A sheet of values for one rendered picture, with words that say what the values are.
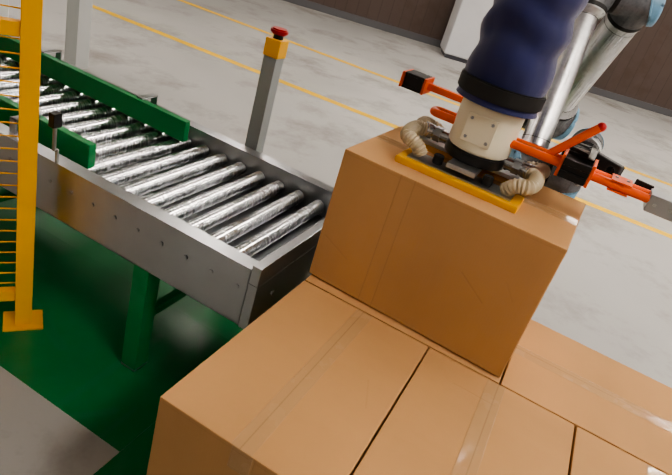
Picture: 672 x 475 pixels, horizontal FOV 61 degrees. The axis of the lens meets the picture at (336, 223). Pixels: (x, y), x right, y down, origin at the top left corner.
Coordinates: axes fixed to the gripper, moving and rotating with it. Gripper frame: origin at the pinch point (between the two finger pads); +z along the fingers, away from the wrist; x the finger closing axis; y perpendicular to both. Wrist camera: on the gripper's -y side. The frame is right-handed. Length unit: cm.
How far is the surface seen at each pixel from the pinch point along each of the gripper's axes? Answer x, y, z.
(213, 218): -54, 94, 17
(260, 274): -48, 62, 38
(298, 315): -53, 48, 39
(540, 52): 23.6, 21.4, 7.5
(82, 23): -74, 344, -158
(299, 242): -47, 63, 17
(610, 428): -53, -32, 18
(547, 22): 30.2, 22.5, 8.7
